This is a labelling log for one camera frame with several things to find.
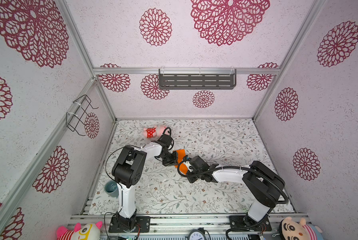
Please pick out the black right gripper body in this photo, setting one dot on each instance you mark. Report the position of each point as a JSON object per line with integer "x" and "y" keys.
{"x": 192, "y": 176}

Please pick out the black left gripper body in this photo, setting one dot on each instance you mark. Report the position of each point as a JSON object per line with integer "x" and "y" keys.
{"x": 168, "y": 157}

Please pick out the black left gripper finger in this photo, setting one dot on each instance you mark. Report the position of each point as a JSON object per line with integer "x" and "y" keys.
{"x": 174, "y": 156}
{"x": 168, "y": 163}

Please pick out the orange square paper sheet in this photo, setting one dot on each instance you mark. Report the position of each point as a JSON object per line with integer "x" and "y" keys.
{"x": 183, "y": 168}

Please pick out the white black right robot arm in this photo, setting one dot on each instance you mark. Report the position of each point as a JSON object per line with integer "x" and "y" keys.
{"x": 265, "y": 185}

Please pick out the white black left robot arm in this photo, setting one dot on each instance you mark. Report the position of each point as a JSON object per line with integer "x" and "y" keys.
{"x": 128, "y": 169}

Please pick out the pink pig plush toy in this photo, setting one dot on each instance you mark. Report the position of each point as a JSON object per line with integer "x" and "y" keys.
{"x": 155, "y": 132}

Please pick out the round gauge clock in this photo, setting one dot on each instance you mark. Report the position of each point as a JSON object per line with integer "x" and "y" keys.
{"x": 197, "y": 234}

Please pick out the teal cup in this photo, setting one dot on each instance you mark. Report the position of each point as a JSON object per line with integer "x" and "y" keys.
{"x": 111, "y": 189}

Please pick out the boy face plush toy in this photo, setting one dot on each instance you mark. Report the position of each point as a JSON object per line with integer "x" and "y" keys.
{"x": 291, "y": 230}

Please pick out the pink white plush toy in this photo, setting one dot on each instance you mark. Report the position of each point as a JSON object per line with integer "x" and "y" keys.
{"x": 86, "y": 232}

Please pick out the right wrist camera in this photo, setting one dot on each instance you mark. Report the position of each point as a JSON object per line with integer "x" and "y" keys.
{"x": 198, "y": 164}

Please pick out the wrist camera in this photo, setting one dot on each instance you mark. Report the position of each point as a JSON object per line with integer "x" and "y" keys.
{"x": 166, "y": 141}
{"x": 198, "y": 164}

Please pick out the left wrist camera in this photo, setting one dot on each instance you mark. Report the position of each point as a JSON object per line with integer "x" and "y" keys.
{"x": 166, "y": 141}

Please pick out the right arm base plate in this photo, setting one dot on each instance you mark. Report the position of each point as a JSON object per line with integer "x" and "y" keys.
{"x": 246, "y": 223}

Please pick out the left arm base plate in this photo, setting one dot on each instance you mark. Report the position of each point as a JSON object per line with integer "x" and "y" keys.
{"x": 133, "y": 225}

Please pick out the grey wall shelf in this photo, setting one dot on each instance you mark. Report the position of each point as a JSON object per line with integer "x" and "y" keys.
{"x": 174, "y": 81}

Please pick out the black wire wall rack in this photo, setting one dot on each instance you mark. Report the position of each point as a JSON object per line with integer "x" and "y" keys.
{"x": 76, "y": 117}

